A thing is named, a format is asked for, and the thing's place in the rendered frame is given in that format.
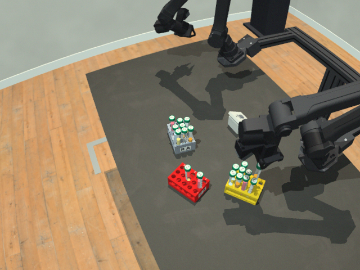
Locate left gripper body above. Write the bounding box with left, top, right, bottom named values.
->
left=256, top=138, right=284, bottom=165

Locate red tube rack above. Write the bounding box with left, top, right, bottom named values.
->
left=168, top=163, right=210, bottom=203

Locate grey tube rack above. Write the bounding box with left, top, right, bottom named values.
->
left=167, top=124, right=196, bottom=154

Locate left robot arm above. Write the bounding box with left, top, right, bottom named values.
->
left=235, top=80, right=360, bottom=169

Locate test tube with pink liquid and green-white cap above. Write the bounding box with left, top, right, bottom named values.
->
left=169, top=115, right=175, bottom=131

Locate yellow tube rack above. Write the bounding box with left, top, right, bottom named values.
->
left=224, top=175, right=265, bottom=205

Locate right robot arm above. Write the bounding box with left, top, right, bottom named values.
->
left=154, top=0, right=244, bottom=63

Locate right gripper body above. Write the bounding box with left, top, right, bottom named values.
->
left=174, top=24, right=193, bottom=38

